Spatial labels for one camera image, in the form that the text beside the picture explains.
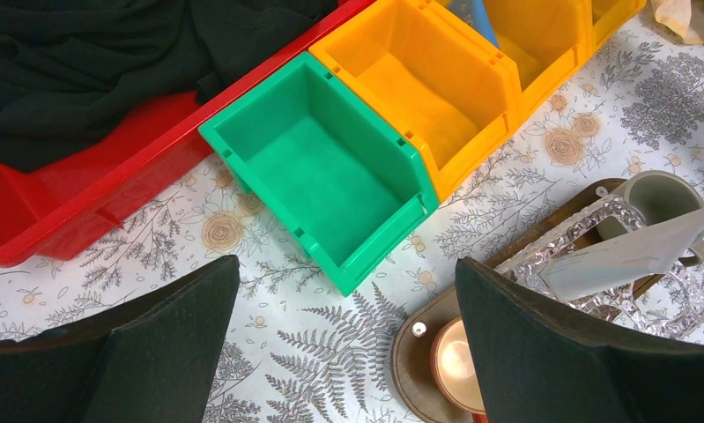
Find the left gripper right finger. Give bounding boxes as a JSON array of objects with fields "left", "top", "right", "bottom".
[{"left": 455, "top": 258, "right": 704, "bottom": 422}]

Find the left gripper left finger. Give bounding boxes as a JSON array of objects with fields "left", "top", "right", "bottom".
[{"left": 0, "top": 256, "right": 240, "bottom": 422}]

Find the orange cup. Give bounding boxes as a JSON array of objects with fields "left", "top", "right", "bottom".
[{"left": 430, "top": 318, "right": 488, "bottom": 422}]

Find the clear textured glass holder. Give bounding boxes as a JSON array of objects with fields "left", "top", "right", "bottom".
[{"left": 496, "top": 195, "right": 704, "bottom": 339}]

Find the white toothpaste tube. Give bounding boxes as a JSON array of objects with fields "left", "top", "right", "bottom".
[{"left": 539, "top": 208, "right": 704, "bottom": 301}]

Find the grey cup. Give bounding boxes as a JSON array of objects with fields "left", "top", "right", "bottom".
[{"left": 596, "top": 170, "right": 704, "bottom": 267}]

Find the blue toothpaste tube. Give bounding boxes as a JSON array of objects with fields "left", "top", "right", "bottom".
[{"left": 446, "top": 0, "right": 499, "bottom": 48}]

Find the brown wooden oval tray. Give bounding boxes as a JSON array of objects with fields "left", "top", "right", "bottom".
[{"left": 392, "top": 178, "right": 621, "bottom": 422}]

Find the yellow bin with toothpaste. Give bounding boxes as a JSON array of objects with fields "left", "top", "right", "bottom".
[{"left": 483, "top": 0, "right": 592, "bottom": 118}]

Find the red plastic bin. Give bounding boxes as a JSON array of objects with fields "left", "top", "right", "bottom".
[{"left": 0, "top": 1, "right": 367, "bottom": 267}]

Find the green plastic bin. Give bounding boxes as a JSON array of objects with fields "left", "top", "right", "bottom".
[{"left": 199, "top": 52, "right": 438, "bottom": 296}]

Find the yellow bin with cups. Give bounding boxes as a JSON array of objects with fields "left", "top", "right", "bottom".
[{"left": 309, "top": 1, "right": 521, "bottom": 202}]

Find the black cloth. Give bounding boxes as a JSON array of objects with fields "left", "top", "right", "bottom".
[{"left": 0, "top": 0, "right": 337, "bottom": 172}]

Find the yellow bin with toothbrushes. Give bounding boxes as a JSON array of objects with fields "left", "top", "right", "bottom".
[{"left": 589, "top": 0, "right": 647, "bottom": 50}]

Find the yellow cloth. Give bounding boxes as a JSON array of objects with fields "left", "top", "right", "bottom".
[{"left": 650, "top": 0, "right": 704, "bottom": 45}]

